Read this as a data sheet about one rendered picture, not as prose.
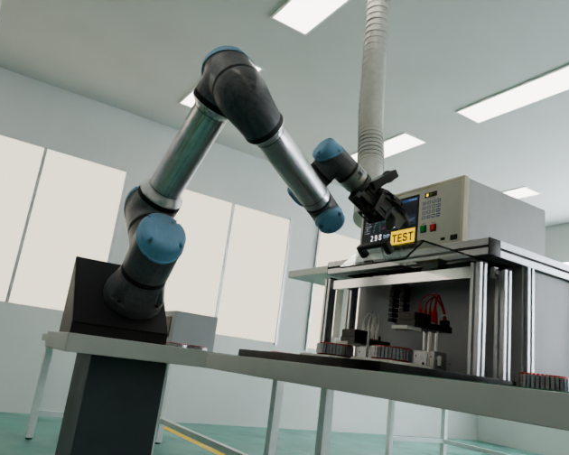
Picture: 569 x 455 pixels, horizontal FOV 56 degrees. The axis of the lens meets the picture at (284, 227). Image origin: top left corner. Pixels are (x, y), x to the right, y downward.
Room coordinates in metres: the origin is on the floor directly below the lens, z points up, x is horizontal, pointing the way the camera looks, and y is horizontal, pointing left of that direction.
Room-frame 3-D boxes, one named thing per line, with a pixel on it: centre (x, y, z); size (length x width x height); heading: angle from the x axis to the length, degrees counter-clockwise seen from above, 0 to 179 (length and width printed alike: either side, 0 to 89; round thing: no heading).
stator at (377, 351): (1.43, -0.32, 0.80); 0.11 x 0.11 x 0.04
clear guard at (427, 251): (1.38, -0.36, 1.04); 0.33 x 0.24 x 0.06; 121
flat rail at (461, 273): (1.58, -0.35, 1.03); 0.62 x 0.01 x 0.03; 31
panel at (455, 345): (1.66, -0.48, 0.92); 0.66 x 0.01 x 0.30; 31
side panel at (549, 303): (1.46, -0.77, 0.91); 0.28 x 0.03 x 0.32; 121
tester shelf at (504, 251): (1.70, -0.53, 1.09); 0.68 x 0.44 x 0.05; 31
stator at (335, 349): (1.64, -0.20, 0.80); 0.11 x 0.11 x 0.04
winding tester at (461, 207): (1.69, -0.54, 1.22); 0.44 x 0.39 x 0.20; 31
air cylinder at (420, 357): (1.50, -0.45, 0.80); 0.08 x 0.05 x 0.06; 31
